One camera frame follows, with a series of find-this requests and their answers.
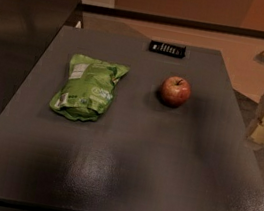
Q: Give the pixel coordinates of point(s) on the red apple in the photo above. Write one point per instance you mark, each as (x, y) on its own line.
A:
(175, 91)

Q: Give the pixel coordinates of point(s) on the dark side counter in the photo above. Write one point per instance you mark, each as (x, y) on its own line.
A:
(27, 28)

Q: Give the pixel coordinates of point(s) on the green rice chip bag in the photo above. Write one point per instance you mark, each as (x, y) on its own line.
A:
(89, 90)

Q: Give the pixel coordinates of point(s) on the black label tag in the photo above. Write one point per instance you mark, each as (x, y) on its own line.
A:
(167, 49)

